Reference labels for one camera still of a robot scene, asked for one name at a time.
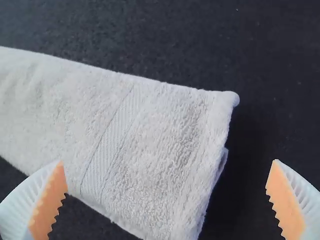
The black mat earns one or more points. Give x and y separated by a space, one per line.
175 37

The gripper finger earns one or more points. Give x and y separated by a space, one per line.
290 200
42 200

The pale towel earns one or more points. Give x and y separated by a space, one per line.
140 140

